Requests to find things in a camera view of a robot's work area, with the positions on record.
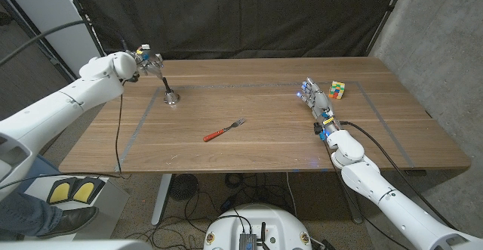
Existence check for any white table leg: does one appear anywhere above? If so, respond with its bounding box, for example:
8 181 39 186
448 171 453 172
150 173 174 227

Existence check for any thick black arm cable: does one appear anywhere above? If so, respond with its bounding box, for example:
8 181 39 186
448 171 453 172
338 120 458 231
0 19 129 66

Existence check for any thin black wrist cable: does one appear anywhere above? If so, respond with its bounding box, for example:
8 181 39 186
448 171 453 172
321 137 411 250
0 79 131 190

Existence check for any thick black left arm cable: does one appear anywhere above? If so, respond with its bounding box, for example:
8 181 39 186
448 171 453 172
0 19 129 66

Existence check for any grey table leg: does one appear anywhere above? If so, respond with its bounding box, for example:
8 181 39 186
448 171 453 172
337 171 364 224

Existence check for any yellow and black foot pedal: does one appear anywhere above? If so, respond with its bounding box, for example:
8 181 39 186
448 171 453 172
71 177 106 204
45 177 78 205

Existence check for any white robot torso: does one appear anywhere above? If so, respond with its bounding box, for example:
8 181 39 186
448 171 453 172
202 203 313 250

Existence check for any person's leg in blue jeans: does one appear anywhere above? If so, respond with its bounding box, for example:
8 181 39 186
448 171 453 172
0 191 64 240

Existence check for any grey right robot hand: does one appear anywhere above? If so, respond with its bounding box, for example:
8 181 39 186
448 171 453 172
296 76 337 130

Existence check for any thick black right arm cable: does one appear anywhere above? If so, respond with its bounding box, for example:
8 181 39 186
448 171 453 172
338 120 458 231

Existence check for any round black fan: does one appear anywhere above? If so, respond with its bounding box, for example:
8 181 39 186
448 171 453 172
168 173 200 202

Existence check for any white floor cable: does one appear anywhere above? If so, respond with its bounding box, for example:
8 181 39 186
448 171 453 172
285 172 300 218

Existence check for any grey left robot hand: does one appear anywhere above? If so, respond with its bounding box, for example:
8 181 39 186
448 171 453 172
130 48 166 80

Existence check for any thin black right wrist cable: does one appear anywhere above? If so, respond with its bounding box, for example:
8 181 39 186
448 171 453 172
321 137 411 250

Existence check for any white pedal platform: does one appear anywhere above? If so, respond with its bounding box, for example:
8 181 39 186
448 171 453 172
24 173 130 242

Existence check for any thin black left wrist cable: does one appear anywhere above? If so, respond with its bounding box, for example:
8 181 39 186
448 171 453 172
0 79 131 190

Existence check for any black backdrop curtain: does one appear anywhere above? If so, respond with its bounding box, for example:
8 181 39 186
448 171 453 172
62 0 411 83

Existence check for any tangle of black floor cables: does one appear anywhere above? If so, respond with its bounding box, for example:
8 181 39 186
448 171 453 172
124 172 295 250

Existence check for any white wall panel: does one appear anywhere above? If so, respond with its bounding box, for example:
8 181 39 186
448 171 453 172
0 0 118 98

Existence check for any fork with red handle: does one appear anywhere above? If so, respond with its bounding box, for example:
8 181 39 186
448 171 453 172
202 117 246 143

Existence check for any silver handbell with black handle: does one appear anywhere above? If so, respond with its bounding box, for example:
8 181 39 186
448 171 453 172
161 75 181 106

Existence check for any grey box on torso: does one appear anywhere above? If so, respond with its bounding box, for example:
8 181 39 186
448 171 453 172
238 233 258 250

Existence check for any multicolour puzzle cube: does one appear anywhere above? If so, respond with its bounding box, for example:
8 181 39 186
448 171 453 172
327 80 346 100

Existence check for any backdrop stand pole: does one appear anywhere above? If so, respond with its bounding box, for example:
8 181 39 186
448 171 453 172
365 0 411 57
59 0 121 88

